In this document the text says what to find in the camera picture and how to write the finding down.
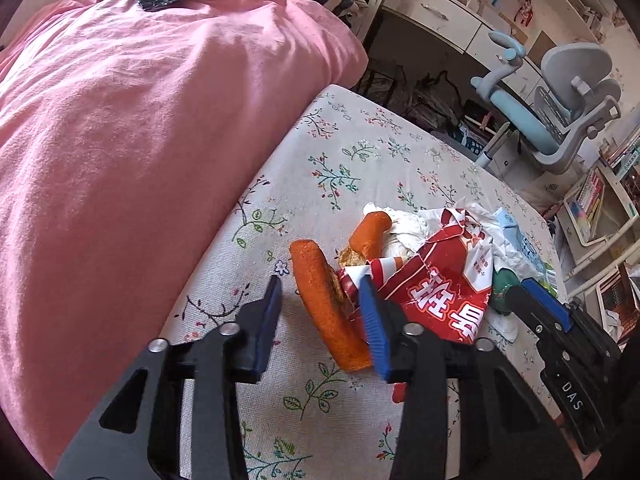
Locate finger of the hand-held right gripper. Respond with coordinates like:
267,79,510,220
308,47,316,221
504,287,551,348
520,277,575,333

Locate white tissue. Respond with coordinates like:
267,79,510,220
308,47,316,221
362,202,436,261

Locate white desk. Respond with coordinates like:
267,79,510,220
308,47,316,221
357,0,551,126

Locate floral cloth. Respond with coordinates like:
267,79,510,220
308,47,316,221
160,84,571,480

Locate blue grey desk chair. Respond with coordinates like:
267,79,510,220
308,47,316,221
470,30,623,176

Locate large orange peel piece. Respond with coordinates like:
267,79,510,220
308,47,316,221
290,239,373,373

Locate pink blanket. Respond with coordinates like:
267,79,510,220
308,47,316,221
0,0,370,466

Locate black bags under desk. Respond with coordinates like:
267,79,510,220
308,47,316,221
360,67,481,131

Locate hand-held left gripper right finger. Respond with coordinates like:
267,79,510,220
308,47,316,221
357,275,583,480

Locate blue green milk carton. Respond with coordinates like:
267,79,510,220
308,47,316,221
492,207,558,316

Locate row of tall books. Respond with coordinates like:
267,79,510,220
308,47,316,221
600,125,640,176

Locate small orange peel piece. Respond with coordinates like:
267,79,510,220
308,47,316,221
347,211,392,266

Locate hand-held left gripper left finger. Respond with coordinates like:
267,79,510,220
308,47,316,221
54,275,283,480

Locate red snack bag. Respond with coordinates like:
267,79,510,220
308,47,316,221
335,207,496,403

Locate white bookshelf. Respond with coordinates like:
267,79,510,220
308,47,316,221
555,160,640,281

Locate row of thin books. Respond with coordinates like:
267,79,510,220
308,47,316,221
575,170,606,231

